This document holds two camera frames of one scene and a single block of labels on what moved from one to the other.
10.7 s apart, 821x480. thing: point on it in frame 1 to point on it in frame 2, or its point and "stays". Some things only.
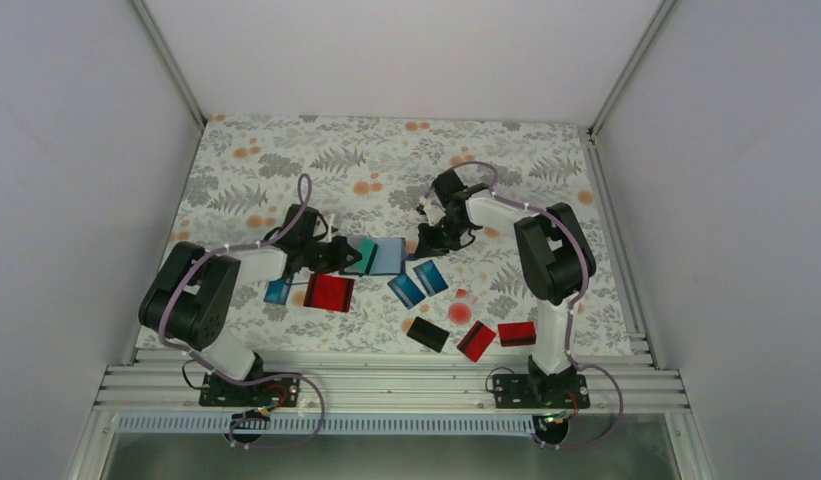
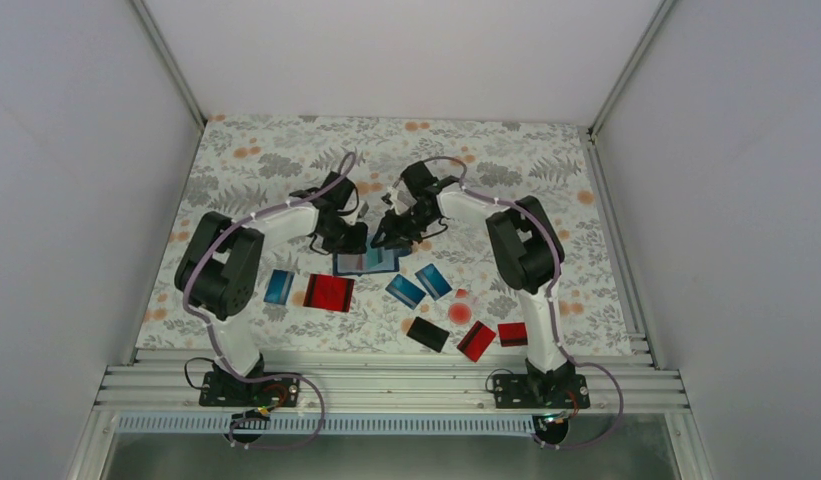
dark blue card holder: x=387 y=257 stays
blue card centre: x=406 y=290 stays
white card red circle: x=461 y=307 stays
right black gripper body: x=445 y=238 to x=408 y=228
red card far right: x=517 y=333 stays
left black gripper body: x=324 y=261 to x=340 y=240
